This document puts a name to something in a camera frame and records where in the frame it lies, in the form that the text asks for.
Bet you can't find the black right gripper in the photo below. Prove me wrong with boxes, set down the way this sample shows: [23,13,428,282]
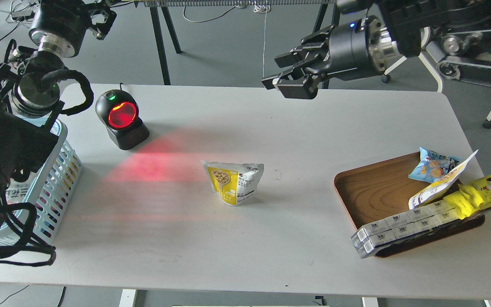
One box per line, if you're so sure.
[261,16,399,99]

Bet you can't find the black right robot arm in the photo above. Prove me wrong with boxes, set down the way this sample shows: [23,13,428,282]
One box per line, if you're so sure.
[262,0,491,99]

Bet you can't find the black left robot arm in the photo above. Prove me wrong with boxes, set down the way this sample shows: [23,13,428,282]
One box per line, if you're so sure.
[0,0,117,267]

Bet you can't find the blue snack bag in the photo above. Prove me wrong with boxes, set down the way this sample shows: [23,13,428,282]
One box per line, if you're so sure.
[408,147,461,183]

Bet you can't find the yellow cartoon snack bag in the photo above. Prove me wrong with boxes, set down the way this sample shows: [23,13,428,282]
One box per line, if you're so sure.
[443,175,491,220]

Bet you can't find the light blue plastic basket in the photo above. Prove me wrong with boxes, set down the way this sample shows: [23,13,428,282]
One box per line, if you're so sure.
[23,120,83,243]

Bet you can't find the red white snack bag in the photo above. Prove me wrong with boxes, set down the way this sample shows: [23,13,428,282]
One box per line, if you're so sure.
[5,180,32,204]

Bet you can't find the brown wooden tray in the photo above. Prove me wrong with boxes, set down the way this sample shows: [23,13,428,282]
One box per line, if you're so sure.
[334,152,485,258]

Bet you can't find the black leg background table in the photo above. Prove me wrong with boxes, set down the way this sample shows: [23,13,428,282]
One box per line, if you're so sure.
[155,5,320,87]

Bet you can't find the upper white box row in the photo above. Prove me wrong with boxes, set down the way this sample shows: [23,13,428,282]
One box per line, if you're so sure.
[350,200,459,249]

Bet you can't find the white box row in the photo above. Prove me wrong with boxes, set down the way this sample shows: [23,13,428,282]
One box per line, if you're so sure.
[350,200,459,249]
[350,207,460,258]

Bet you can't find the white office chair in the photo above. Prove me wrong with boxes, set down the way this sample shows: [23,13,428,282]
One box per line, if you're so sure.
[381,26,491,129]

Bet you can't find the lower white box row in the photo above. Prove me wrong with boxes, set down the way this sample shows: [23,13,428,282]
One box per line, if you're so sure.
[350,207,460,258]

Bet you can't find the black barcode scanner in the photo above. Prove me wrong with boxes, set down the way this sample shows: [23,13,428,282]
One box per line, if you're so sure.
[95,82,150,150]

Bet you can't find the black power adapter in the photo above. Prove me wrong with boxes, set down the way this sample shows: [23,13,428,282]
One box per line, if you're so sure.
[10,9,35,22]

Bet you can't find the white hanging cable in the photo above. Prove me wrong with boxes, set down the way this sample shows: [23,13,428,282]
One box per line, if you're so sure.
[253,4,271,88]

